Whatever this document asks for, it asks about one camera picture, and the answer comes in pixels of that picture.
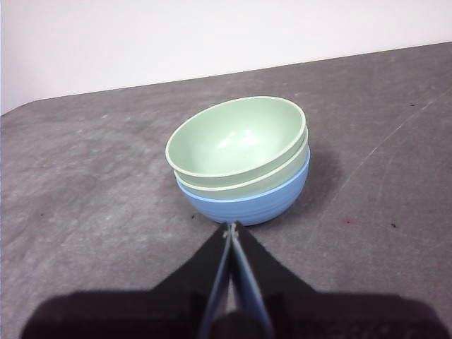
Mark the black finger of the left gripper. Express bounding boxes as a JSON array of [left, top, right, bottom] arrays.
[[232, 221, 446, 339], [19, 222, 234, 339]]

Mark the blue ribbed bowl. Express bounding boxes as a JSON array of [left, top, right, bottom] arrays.
[[176, 145, 312, 227]]

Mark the green ribbed bowl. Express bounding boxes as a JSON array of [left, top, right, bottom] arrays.
[[172, 126, 310, 192], [165, 95, 307, 179]]

